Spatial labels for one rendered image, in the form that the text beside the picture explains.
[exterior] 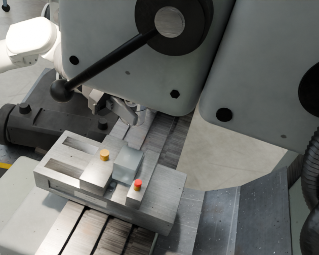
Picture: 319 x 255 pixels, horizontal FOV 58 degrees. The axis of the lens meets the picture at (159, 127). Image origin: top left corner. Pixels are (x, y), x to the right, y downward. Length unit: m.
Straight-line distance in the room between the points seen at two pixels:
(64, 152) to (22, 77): 1.93
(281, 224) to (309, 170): 0.46
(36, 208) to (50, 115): 0.65
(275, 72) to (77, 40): 0.22
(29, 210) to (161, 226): 0.36
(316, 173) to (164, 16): 0.18
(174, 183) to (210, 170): 1.38
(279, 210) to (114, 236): 0.38
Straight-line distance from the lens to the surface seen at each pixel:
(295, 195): 0.70
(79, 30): 0.35
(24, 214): 0.85
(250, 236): 0.73
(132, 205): 0.66
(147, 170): 0.69
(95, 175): 0.67
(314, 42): 0.28
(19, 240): 0.82
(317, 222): 0.19
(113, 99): 0.49
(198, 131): 2.33
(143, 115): 0.50
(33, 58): 0.71
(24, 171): 1.08
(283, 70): 0.29
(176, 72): 0.33
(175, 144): 0.91
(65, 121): 1.39
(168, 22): 0.27
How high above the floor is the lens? 1.56
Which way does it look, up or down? 44 degrees down
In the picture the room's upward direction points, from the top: 15 degrees clockwise
